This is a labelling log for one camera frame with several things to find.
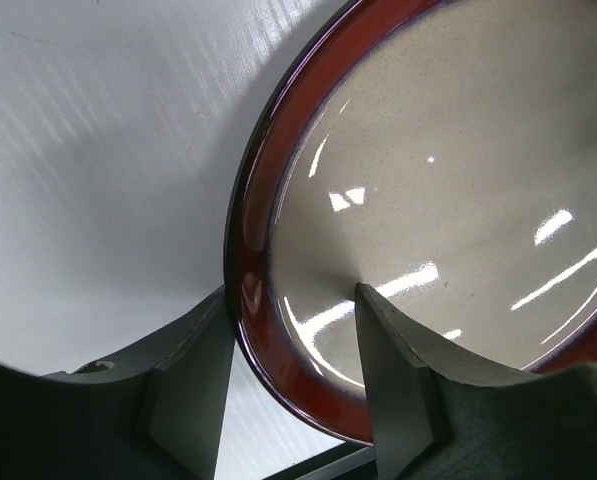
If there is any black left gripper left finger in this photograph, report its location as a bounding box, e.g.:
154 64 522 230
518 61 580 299
0 290 234 479

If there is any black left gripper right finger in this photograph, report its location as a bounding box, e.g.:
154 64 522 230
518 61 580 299
355 284 597 479

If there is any red rimmed cream plate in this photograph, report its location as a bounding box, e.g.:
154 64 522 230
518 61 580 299
224 1 597 444

